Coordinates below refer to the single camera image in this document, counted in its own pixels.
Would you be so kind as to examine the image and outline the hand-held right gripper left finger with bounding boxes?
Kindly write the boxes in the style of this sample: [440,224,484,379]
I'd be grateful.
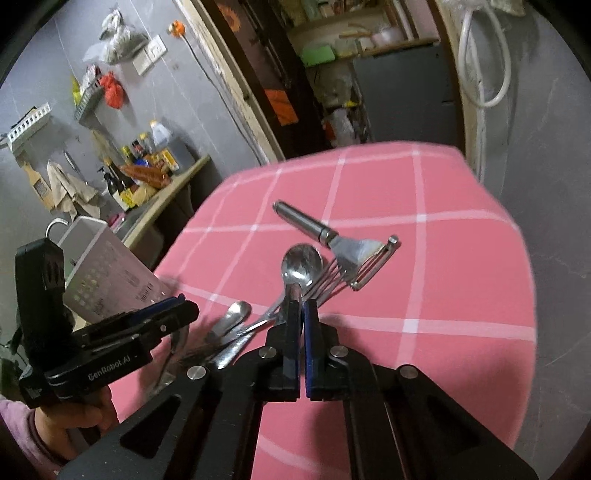
[60,286,304,480]

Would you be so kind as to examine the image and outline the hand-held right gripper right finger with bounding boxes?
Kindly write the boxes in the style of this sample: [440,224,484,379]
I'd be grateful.
[303,299,540,480]

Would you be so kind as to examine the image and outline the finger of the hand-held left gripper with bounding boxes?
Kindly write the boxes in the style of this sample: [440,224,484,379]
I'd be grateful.
[76,301,201,350]
[95,294,187,331]

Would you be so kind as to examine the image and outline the white plastic utensil basket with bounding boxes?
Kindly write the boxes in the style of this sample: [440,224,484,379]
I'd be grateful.
[45,216,174,325]

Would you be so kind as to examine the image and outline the small steel spoon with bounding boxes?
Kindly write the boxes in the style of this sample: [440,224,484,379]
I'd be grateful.
[203,300,253,345]

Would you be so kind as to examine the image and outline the large steel spoon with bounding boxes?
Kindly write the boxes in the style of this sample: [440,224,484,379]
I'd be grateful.
[210,244,324,370]

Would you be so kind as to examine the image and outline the steel peeler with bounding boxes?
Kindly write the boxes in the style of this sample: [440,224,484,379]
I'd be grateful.
[272,200,402,291]

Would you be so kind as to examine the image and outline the person's left forearm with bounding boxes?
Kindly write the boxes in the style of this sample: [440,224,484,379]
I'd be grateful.
[0,396,62,477]

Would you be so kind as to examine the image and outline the person's left hand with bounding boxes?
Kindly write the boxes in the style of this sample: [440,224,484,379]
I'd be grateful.
[34,385,119,460]

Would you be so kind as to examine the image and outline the beige hanging cloth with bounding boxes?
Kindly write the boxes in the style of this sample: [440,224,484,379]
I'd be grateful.
[46,161,100,223]

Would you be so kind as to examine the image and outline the wooden hanging board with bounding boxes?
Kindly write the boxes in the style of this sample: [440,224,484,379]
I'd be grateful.
[22,162,52,209]

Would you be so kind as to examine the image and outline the pink checked tablecloth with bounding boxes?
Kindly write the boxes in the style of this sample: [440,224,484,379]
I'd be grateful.
[111,142,539,480]

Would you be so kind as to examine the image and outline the wooden kitchen counter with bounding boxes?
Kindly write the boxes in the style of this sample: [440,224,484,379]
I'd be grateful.
[110,154,211,252]

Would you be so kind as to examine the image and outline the row of sauce bottles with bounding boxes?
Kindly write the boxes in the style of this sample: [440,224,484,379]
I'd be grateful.
[102,131,156,213]

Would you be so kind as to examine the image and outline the orange snack packets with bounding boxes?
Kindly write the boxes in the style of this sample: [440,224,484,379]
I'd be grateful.
[121,161,172,188]

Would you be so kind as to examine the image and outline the large cooking oil bottle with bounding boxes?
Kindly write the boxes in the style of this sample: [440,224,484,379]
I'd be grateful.
[150,119,195,171]

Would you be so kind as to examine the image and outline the red plastic bag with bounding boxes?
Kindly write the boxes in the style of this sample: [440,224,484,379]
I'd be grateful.
[99,71,126,110]

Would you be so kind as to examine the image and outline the white plastic bag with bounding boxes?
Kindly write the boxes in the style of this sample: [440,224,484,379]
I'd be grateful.
[323,105,371,149]

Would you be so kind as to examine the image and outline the orange sign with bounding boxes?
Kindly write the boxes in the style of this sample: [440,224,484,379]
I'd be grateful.
[265,89,297,126]

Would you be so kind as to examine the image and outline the clear plastic bag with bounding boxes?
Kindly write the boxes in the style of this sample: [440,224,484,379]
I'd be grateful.
[83,9,149,65]

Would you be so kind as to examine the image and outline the grey cabinet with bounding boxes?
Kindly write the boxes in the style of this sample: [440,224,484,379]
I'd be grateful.
[353,44,463,145]

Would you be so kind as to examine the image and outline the green box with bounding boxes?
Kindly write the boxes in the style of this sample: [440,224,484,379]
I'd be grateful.
[300,44,339,68]

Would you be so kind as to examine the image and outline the wooden shelf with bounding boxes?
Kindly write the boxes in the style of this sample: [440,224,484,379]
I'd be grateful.
[285,0,440,60]

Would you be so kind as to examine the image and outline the white wall rack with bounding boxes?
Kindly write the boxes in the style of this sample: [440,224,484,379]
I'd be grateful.
[6,102,51,153]

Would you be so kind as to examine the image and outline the grey wall rack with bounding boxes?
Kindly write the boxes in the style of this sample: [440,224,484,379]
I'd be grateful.
[73,80,105,126]

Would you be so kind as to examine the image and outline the wooden door frame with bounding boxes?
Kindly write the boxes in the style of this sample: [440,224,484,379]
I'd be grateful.
[179,0,288,167]

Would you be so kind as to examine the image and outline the black wall cable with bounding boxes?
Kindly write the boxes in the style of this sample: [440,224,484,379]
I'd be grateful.
[184,37,260,163]

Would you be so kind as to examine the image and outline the white wall switch plate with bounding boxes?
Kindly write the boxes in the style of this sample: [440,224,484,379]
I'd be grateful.
[133,36,167,76]

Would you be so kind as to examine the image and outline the white hose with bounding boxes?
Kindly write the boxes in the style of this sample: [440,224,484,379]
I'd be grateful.
[459,4,513,110]

